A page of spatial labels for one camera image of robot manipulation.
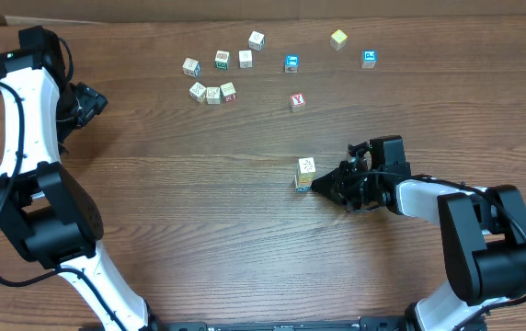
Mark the blue top turtle block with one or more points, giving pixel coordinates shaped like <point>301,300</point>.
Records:
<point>369,59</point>

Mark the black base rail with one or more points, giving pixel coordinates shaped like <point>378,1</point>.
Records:
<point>281,326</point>

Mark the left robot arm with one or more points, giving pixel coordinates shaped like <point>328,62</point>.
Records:
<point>44,213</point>

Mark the red 3 wooden block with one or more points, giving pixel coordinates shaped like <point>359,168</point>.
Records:
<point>305,183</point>

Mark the red Y wooden block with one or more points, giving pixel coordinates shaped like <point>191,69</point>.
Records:
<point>297,102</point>

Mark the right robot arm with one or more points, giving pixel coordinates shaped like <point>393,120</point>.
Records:
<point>482,230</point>

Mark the wooden block green edge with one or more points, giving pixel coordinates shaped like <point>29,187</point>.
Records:
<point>213,95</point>

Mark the wooden block red side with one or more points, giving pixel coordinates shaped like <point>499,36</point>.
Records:
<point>228,92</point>

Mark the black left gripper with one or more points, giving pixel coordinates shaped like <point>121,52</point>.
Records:
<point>90,102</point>

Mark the wooden block far left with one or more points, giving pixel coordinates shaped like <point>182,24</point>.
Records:
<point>198,92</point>

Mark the wooden block blue side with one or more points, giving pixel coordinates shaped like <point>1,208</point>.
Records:
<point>191,67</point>

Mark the green sided wooden block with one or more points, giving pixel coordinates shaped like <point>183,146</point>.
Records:
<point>221,60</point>

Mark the yellow top wooden block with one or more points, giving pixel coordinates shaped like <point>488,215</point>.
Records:
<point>338,39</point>

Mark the plain wooden block yellow side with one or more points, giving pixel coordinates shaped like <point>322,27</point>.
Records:
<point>306,166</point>

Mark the plain top wooden block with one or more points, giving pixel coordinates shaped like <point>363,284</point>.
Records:
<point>245,59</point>

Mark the blue top middle block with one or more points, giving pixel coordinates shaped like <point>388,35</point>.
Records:
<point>291,63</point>

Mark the wooden block yellow K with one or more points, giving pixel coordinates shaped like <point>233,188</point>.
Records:
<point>305,176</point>

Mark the brown cardboard backdrop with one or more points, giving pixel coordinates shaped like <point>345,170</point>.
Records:
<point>127,11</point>

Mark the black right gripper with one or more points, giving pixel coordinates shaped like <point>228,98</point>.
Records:
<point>345,185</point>

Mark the wooden block J side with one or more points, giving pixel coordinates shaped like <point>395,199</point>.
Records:
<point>256,41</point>

